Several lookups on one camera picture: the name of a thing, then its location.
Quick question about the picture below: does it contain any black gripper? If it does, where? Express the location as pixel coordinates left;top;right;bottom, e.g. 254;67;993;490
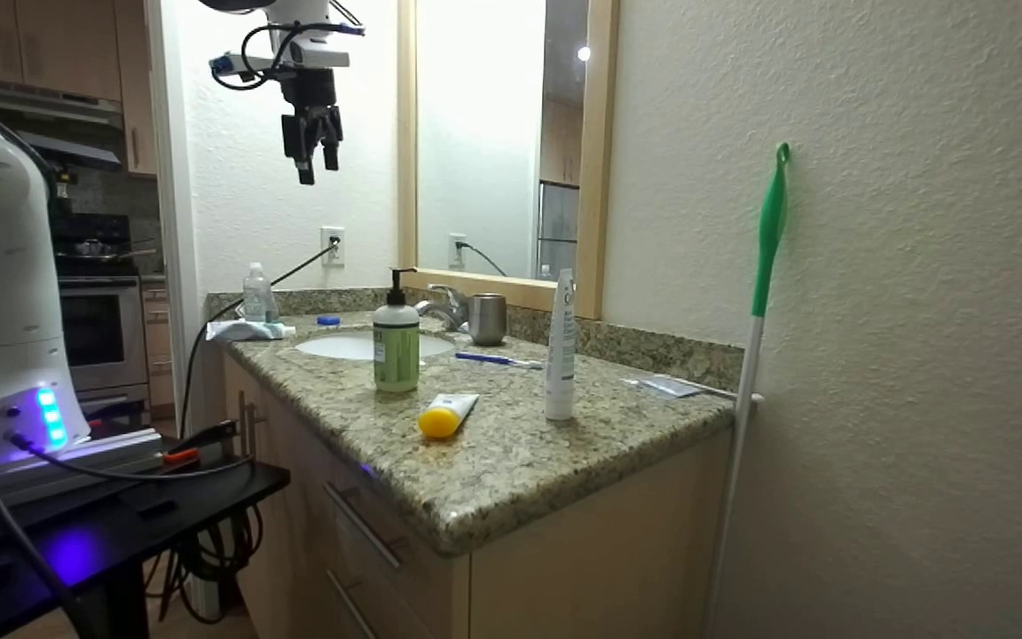
276;67;349;188

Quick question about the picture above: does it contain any green soap pump bottle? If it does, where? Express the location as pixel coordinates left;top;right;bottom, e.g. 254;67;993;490
370;265;426;402

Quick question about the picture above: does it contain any clear bottle with white cap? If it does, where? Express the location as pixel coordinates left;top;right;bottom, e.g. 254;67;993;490
237;258;276;327

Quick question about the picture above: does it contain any wood framed mirror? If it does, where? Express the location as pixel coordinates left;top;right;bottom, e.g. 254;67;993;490
394;0;622;324

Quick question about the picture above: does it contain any white oval sink basin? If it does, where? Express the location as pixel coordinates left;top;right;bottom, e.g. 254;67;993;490
291;327;458;366

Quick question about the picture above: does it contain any chrome faucet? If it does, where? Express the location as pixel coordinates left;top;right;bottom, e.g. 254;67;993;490
412;279;477;338

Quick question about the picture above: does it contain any metal cup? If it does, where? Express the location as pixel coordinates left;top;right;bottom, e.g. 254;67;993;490
470;292;511;351

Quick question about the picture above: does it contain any blue toothbrush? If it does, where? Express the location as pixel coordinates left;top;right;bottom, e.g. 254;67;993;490
451;349;547;372

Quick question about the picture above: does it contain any range hood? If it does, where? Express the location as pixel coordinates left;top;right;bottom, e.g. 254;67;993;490
0;71;133;170

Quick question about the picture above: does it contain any oven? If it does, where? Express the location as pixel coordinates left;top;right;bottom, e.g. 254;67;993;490
51;209;174;414

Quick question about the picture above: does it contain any white tube with yellow cap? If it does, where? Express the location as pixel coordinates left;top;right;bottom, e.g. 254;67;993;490
416;389;483;448

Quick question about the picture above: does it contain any tall white standing tube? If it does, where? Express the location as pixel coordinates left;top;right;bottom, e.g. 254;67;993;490
542;265;581;426

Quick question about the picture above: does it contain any orange clamp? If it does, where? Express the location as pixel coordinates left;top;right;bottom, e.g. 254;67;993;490
152;440;209;471

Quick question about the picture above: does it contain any clear plastic wrapper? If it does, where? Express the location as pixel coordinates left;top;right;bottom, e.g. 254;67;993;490
622;370;742;408

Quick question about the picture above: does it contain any black robot table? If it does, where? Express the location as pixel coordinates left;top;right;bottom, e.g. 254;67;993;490
0;451;296;639

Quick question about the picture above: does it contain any wooden vanity cabinet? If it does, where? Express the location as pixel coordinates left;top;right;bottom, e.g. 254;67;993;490
217;351;738;639

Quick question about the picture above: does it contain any white wall outlet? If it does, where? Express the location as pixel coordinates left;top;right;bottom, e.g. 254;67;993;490
316;221;353;272

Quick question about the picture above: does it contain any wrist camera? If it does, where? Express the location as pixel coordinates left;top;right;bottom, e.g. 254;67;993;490
207;44;356;88

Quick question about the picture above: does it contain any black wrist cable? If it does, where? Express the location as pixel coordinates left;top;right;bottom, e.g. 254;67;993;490
233;18;370;93

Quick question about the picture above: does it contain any black power cable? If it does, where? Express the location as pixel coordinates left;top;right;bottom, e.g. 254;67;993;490
178;239;341;445

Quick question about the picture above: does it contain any mop with green handle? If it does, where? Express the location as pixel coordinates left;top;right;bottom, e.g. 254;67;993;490
700;138;800;639

